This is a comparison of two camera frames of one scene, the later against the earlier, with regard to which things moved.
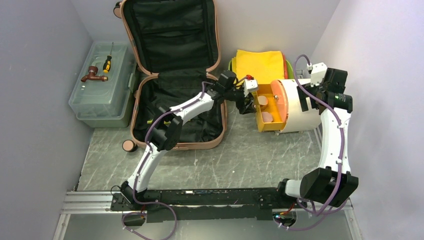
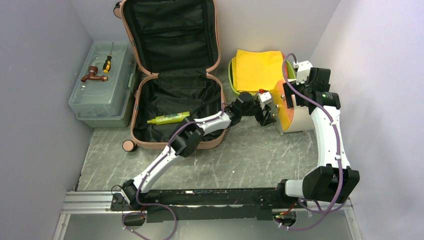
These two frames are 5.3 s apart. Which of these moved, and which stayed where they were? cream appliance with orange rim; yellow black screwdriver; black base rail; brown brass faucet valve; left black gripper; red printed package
Moved: left black gripper; cream appliance with orange rim
Stayed: yellow black screwdriver; black base rail; red printed package; brown brass faucet valve
